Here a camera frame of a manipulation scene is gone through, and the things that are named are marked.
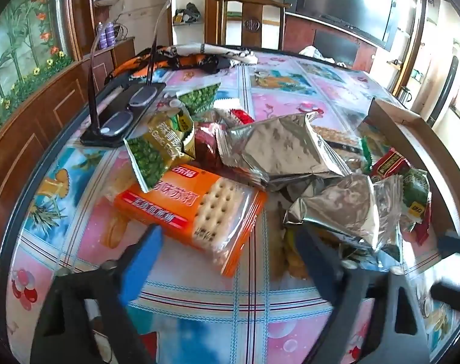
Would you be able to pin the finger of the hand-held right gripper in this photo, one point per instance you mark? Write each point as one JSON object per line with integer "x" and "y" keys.
{"x": 455, "y": 245}
{"x": 448, "y": 295}

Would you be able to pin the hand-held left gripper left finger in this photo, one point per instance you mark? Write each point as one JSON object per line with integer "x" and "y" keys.
{"x": 143, "y": 265}

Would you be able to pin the yellow snack packet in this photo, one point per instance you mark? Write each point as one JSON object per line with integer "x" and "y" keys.
{"x": 294, "y": 252}

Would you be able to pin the wooden chair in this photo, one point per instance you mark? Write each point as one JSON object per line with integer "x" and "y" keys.
{"x": 251, "y": 24}

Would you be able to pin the green pea snack packet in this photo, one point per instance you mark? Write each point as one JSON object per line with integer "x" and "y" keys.
{"x": 199, "y": 96}
{"x": 150, "y": 155}

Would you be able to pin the dark red snack packet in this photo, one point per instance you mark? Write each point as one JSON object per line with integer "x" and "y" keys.
{"x": 206, "y": 146}

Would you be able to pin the purple spray can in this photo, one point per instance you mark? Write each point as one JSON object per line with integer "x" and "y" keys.
{"x": 100, "y": 35}
{"x": 110, "y": 35}

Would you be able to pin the orange black cloth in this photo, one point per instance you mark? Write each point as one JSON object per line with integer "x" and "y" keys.
{"x": 165, "y": 62}

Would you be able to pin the white plastic bag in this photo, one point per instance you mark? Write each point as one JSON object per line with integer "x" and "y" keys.
{"x": 313, "y": 52}

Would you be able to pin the green packet yellow label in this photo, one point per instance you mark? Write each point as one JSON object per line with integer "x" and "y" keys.
{"x": 415, "y": 193}

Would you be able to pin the orange cracker packet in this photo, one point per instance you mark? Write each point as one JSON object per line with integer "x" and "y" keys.
{"x": 199, "y": 212}

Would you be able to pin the silver foil snack packet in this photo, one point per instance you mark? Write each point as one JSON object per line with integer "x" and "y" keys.
{"x": 347, "y": 208}
{"x": 279, "y": 148}

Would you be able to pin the wooden cabinet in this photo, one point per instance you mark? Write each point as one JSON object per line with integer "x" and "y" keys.
{"x": 122, "y": 51}

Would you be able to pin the black television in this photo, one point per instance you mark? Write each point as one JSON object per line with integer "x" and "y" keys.
{"x": 347, "y": 3}

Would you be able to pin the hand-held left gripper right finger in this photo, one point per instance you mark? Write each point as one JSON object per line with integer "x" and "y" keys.
{"x": 315, "y": 261}

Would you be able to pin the red packet gold label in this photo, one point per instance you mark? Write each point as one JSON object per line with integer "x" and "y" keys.
{"x": 389, "y": 163}

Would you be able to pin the floral wall picture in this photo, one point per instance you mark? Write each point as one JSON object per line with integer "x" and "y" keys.
{"x": 21, "y": 53}

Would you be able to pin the red white snack packet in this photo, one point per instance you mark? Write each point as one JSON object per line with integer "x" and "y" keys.
{"x": 240, "y": 116}

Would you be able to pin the cardboard box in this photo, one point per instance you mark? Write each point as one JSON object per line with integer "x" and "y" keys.
{"x": 412, "y": 129}

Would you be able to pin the white patterned cloth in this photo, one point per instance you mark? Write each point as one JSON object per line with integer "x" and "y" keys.
{"x": 215, "y": 49}

